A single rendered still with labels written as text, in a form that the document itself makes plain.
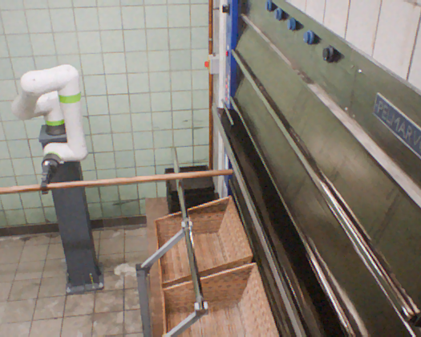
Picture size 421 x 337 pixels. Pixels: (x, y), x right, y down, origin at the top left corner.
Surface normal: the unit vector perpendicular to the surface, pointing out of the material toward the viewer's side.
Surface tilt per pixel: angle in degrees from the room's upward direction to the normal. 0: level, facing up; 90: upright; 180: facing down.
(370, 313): 70
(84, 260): 90
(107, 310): 0
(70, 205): 90
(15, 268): 0
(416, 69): 90
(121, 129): 90
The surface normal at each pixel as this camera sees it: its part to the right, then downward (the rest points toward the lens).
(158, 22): 0.15, 0.51
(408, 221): -0.93, -0.22
